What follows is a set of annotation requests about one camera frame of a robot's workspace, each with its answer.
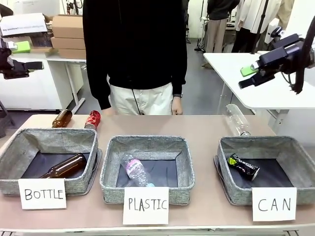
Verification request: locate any person black sweater torso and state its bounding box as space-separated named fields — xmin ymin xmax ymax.
xmin=82 ymin=0 xmax=188 ymax=116

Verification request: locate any plastic bottle pink label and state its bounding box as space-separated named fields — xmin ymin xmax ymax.
xmin=120 ymin=153 xmax=156 ymax=188

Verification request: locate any person left forearm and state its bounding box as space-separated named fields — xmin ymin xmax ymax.
xmin=169 ymin=22 xmax=188 ymax=98

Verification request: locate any white box with paper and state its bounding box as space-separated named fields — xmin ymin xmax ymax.
xmin=0 ymin=12 xmax=54 ymax=38

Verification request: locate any person in dark top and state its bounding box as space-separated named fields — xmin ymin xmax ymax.
xmin=204 ymin=0 xmax=241 ymax=54

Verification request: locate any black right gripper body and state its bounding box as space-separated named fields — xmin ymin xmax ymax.
xmin=258 ymin=33 xmax=307 ymax=75

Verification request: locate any red crushed can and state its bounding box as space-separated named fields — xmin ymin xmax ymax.
xmin=84 ymin=110 xmax=102 ymax=130

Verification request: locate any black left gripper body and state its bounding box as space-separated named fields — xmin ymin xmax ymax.
xmin=0 ymin=47 xmax=16 ymax=80

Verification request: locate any person right forearm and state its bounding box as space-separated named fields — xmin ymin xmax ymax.
xmin=83 ymin=29 xmax=113 ymax=111

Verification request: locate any person left hand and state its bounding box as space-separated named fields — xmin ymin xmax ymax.
xmin=171 ymin=96 xmax=184 ymax=116

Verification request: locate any white paper sign CAN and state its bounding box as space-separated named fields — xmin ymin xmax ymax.
xmin=251 ymin=187 xmax=298 ymax=222

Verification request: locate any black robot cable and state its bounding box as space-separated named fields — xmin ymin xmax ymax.
xmin=283 ymin=23 xmax=315 ymax=95

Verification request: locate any person in beige jacket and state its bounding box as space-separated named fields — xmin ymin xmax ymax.
xmin=277 ymin=0 xmax=295 ymax=28

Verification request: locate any black crushed can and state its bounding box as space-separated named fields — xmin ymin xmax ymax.
xmin=226 ymin=153 xmax=261 ymax=182

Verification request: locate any person in white coat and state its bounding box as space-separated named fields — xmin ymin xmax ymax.
xmin=231 ymin=0 xmax=282 ymax=54

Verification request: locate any clear plastic bottle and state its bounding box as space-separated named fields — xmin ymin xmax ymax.
xmin=225 ymin=103 xmax=252 ymax=137

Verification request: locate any flat cardboard box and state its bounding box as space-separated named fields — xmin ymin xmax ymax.
xmin=58 ymin=48 xmax=87 ymax=60
xmin=50 ymin=36 xmax=86 ymax=50

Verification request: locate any white side table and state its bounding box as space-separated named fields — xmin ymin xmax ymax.
xmin=203 ymin=51 xmax=315 ymax=116

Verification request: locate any white paper sign PLASTIC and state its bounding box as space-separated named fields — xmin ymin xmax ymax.
xmin=122 ymin=186 xmax=170 ymax=226

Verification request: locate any large cardboard box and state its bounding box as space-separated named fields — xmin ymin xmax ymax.
xmin=50 ymin=14 xmax=85 ymax=39

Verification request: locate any white cabinet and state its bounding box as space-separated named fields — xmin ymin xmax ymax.
xmin=0 ymin=53 xmax=74 ymax=112

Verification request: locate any white desk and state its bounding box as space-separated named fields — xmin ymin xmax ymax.
xmin=46 ymin=54 xmax=87 ymax=108

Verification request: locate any black tripod stand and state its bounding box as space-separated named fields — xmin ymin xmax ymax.
xmin=250 ymin=0 xmax=269 ymax=55

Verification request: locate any brown glass bottle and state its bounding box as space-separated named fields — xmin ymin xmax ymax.
xmin=51 ymin=109 xmax=73 ymax=129
xmin=39 ymin=152 xmax=88 ymax=179

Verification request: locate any grey fabric basket plastic label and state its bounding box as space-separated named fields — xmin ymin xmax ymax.
xmin=99 ymin=135 xmax=196 ymax=206

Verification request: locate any grey fabric basket can label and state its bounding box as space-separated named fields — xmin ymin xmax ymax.
xmin=213 ymin=136 xmax=315 ymax=206

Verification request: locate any grey fabric basket bottle label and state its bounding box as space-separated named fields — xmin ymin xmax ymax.
xmin=0 ymin=127 xmax=103 ymax=197

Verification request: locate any white paper sign BOTTLE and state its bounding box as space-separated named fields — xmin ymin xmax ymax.
xmin=17 ymin=178 xmax=67 ymax=210

